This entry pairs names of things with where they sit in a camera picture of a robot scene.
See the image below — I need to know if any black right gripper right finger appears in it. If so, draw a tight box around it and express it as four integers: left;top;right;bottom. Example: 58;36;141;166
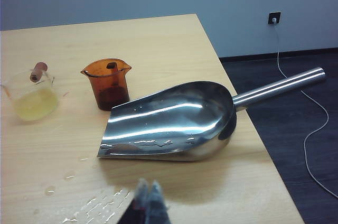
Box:
146;180;172;224

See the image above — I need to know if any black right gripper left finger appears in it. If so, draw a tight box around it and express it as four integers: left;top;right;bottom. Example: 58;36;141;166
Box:
116;178;149;224

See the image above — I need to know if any amber plastic measuring cup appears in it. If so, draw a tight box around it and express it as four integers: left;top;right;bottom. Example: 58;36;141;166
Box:
80;58;133;111

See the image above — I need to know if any clear cup with yellow liquid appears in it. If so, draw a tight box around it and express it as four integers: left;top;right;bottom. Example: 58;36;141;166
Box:
0;69;60;123

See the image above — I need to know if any silver foil bag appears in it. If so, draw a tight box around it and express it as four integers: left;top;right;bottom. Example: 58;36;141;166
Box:
97;67;327;162

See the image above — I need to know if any brown cinnamon stick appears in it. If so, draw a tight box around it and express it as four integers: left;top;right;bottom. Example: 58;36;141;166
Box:
29;62;49;83

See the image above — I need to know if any white power cable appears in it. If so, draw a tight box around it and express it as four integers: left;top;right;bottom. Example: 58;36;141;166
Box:
271;18;338;200

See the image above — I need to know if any black wall socket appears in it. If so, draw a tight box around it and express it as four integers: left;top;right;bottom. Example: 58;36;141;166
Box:
268;11;282;25

